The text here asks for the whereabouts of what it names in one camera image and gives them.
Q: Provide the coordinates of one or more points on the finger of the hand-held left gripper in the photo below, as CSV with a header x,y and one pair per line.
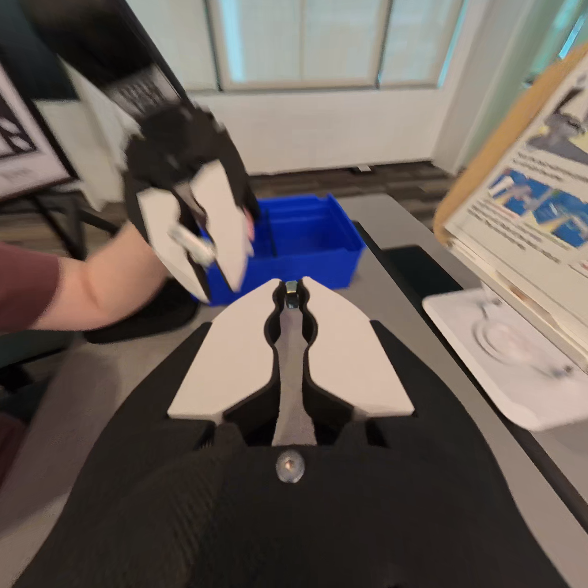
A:
x,y
158,216
223,220

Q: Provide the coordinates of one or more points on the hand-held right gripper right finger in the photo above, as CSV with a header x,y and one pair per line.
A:
x,y
358,363

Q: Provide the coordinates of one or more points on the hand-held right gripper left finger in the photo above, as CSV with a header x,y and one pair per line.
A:
x,y
225,363

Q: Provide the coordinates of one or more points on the silver hex bolt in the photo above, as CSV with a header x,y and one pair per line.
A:
x,y
193,246

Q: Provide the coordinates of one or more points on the silver hex nut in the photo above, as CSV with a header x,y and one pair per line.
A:
x,y
291,298

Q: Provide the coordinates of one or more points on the blue plastic tray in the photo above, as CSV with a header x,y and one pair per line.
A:
x,y
312,262

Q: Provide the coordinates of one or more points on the person's left forearm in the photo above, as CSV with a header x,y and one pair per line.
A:
x,y
101,289

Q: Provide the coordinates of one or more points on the person's left hand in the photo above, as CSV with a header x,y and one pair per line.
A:
x,y
251,227

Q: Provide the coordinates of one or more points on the black floor box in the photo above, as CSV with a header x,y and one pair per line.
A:
x,y
362,168

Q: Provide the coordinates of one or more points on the framed code sign on legs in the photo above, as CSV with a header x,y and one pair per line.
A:
x,y
18,160

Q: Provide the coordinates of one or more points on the large paned window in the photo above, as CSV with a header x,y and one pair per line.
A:
x,y
321,41

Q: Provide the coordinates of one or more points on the rounded wooden board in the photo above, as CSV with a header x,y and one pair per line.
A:
x,y
482,160

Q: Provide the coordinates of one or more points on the tall teal-tinted window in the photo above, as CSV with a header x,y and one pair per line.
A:
x,y
565,36

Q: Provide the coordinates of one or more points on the large dark wall screen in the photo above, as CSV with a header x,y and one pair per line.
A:
x,y
18,36

